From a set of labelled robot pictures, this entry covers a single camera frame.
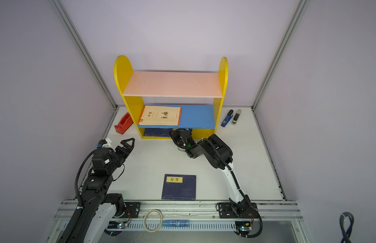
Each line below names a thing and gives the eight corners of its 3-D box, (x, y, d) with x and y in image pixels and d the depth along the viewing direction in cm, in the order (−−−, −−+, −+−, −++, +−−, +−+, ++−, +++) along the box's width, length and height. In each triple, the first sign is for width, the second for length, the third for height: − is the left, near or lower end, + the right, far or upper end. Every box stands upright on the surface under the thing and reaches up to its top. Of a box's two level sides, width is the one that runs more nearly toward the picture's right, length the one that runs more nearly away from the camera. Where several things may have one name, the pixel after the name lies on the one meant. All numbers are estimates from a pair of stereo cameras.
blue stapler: (220, 127, 112) (222, 122, 107) (228, 114, 121) (230, 108, 116) (225, 129, 111) (226, 124, 106) (232, 115, 119) (234, 110, 115)
